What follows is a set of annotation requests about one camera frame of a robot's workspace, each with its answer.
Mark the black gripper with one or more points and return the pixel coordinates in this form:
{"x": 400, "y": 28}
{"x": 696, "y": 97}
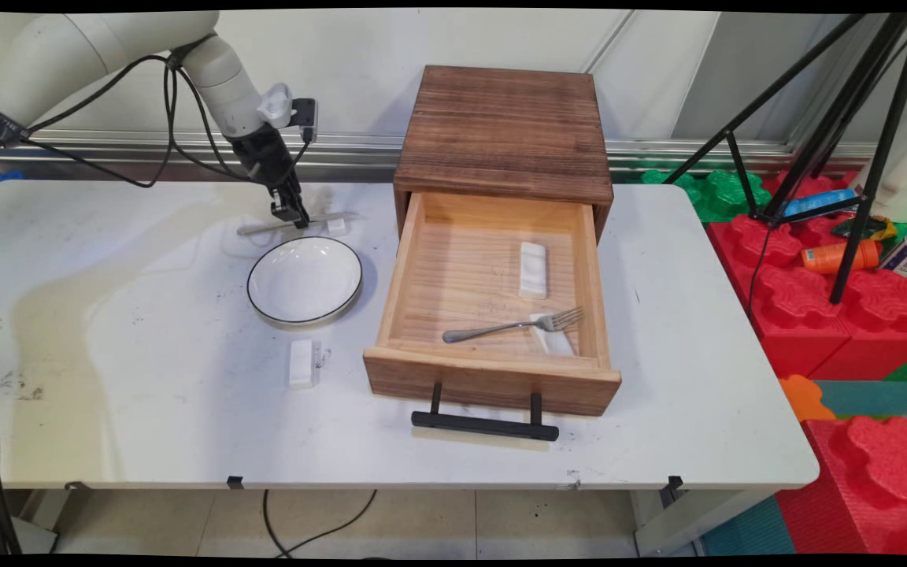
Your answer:
{"x": 264, "y": 157}

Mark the silver table knife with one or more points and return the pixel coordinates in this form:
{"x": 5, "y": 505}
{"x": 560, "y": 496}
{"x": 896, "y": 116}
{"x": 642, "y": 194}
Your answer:
{"x": 253, "y": 231}

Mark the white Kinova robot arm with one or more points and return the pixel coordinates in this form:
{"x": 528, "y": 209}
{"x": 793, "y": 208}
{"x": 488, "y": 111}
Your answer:
{"x": 68, "y": 55}

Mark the small white cutlery rest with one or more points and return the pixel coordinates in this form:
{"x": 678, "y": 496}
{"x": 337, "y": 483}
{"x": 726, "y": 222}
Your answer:
{"x": 335, "y": 225}

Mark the white bowl with black rim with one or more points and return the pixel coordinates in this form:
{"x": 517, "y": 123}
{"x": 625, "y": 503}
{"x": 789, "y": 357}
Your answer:
{"x": 304, "y": 283}

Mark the white ceramic cutlery rest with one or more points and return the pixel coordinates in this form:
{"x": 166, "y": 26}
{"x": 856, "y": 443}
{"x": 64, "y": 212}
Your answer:
{"x": 533, "y": 269}
{"x": 301, "y": 362}
{"x": 554, "y": 340}

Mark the light wooden drawer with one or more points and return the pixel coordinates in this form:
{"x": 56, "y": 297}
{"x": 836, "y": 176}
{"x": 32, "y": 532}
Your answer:
{"x": 461, "y": 260}

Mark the dark wooden cabinet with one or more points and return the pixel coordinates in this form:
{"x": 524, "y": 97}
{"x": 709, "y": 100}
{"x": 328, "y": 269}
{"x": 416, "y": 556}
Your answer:
{"x": 501, "y": 126}

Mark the silver fork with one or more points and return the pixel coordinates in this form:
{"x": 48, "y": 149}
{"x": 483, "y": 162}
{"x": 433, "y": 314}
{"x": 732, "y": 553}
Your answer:
{"x": 493, "y": 328}

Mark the white table leg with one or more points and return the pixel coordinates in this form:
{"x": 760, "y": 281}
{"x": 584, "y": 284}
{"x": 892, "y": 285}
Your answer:
{"x": 682, "y": 528}
{"x": 28, "y": 528}

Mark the red foam block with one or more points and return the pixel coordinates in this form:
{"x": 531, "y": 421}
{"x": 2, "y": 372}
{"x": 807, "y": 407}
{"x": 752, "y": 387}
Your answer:
{"x": 879, "y": 488}
{"x": 800, "y": 315}

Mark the blue packet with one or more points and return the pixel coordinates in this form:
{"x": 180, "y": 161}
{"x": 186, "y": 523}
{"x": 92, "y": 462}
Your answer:
{"x": 816, "y": 203}

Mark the orange bottle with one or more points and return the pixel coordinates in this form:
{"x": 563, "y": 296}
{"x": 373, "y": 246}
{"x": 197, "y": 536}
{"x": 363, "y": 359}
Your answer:
{"x": 823, "y": 257}

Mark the orange foam piece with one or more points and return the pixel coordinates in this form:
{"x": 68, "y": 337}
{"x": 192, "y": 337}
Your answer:
{"x": 804, "y": 398}

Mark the teal foam mat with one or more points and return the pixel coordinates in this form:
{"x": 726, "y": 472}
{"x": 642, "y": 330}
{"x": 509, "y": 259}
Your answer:
{"x": 745, "y": 531}
{"x": 871, "y": 398}

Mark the dark green yellow packet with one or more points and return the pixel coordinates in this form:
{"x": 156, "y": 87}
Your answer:
{"x": 879, "y": 228}

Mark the black tripod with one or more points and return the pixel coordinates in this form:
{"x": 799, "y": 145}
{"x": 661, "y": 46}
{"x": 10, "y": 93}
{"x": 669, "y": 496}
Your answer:
{"x": 888, "y": 142}

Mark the white plastic jug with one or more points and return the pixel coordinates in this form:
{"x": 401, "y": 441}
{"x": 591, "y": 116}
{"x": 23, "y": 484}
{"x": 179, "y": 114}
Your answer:
{"x": 906, "y": 189}

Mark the wrist camera box with mount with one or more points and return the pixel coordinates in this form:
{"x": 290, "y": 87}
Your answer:
{"x": 304, "y": 118}

